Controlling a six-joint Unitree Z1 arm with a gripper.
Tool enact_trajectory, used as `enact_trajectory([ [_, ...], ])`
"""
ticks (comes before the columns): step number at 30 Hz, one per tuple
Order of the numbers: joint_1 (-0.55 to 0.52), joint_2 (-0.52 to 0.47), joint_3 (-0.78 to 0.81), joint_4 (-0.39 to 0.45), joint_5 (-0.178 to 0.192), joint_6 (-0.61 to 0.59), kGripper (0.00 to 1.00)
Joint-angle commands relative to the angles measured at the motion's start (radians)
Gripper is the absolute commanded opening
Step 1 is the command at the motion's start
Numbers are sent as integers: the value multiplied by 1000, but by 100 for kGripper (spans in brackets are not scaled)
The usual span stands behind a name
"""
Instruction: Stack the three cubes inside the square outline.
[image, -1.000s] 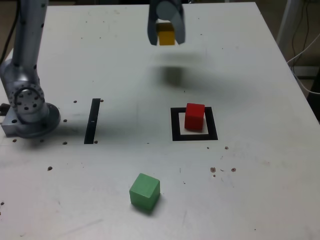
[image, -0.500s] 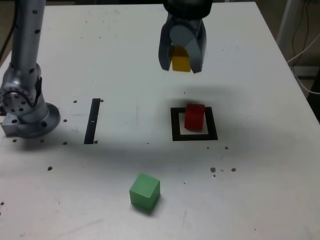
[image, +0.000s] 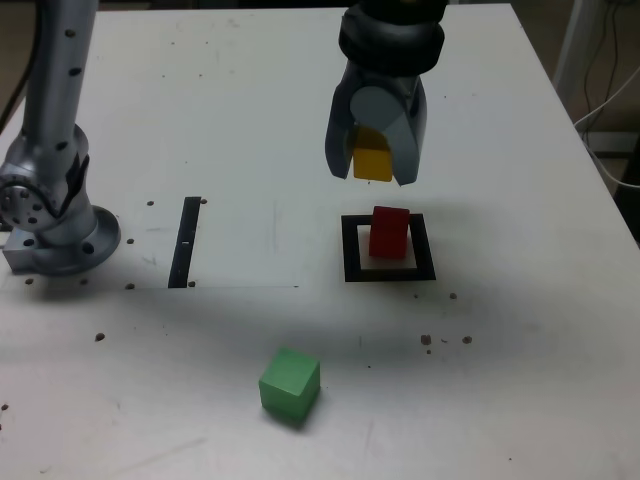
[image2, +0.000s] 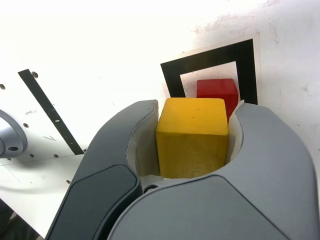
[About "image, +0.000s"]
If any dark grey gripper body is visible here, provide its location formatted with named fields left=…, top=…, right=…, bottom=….
left=366, top=71, right=419, bottom=113

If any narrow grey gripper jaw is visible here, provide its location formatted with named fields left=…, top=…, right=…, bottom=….
left=323, top=61, right=372, bottom=180

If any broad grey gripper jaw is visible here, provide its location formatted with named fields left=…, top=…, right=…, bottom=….
left=349, top=79, right=429, bottom=189

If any yellow cube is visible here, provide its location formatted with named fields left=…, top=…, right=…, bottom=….
left=348, top=124, right=394, bottom=184

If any red cube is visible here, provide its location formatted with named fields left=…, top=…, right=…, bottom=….
left=368, top=205, right=412, bottom=260

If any green cube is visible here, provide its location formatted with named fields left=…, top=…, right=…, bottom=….
left=257, top=346, right=321, bottom=421

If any black tape square outline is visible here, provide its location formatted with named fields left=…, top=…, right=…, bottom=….
left=340, top=213, right=437, bottom=284

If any black tape strip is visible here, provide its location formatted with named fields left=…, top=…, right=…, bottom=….
left=167, top=196, right=202, bottom=290

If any grey box on floor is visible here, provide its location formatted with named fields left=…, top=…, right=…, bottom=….
left=582, top=130, right=640, bottom=157

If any white metal post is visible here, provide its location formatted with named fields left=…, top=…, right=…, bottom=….
left=551, top=0, right=590, bottom=104

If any thin black cable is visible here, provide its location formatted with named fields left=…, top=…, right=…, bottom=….
left=582, top=0, right=616, bottom=116
left=608, top=0, right=619, bottom=104

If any white cable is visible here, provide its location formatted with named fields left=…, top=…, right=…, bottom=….
left=573, top=67, right=640, bottom=189

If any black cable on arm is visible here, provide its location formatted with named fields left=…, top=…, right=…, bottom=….
left=0, top=0, right=44, bottom=129

